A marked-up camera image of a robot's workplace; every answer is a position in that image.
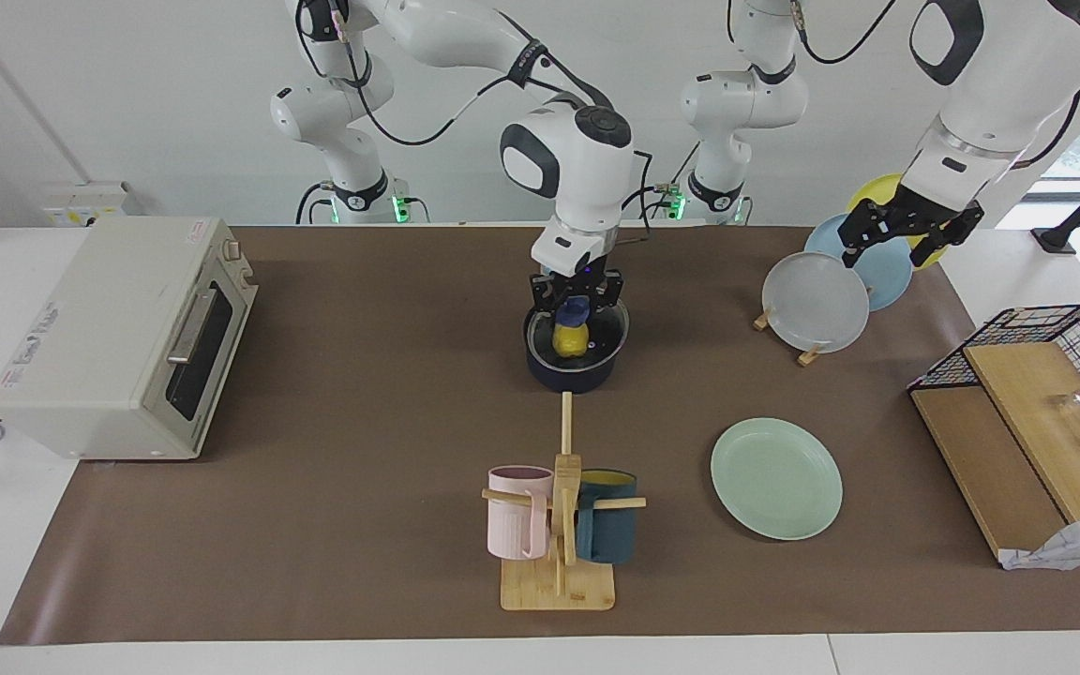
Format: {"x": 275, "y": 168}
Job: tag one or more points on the brown wooden board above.
{"x": 981, "y": 469}

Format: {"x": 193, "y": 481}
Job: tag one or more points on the wooden mug tree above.
{"x": 559, "y": 591}

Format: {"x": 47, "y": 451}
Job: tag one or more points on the wooden plate rack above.
{"x": 810, "y": 356}

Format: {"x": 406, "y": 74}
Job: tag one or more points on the white wall socket box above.
{"x": 81, "y": 202}

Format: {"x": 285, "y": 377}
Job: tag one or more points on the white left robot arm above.
{"x": 999, "y": 84}

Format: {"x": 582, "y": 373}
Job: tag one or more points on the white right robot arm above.
{"x": 559, "y": 159}

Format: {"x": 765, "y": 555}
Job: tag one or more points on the glass lid with blue knob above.
{"x": 577, "y": 309}

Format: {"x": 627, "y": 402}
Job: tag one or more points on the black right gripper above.
{"x": 577, "y": 286}

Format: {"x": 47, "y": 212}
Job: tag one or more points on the light wooden board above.
{"x": 1037, "y": 412}

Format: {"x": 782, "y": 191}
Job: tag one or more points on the grey plate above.
{"x": 812, "y": 305}

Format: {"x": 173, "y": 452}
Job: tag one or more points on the dark teal mug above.
{"x": 607, "y": 534}

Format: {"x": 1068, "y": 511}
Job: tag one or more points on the green plate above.
{"x": 774, "y": 480}

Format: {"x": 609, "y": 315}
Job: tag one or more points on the beige toaster oven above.
{"x": 81, "y": 356}

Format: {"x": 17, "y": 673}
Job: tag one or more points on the yellow plate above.
{"x": 877, "y": 192}

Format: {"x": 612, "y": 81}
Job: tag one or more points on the wooden box with mesh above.
{"x": 1074, "y": 546}

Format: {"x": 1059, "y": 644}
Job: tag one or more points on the pink mug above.
{"x": 517, "y": 525}

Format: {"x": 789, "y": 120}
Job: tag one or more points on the brown table mat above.
{"x": 362, "y": 422}

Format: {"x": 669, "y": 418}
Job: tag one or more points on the light blue plate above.
{"x": 889, "y": 277}

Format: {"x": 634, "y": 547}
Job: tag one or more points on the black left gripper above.
{"x": 915, "y": 220}

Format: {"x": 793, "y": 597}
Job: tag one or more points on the yellow lemon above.
{"x": 570, "y": 344}

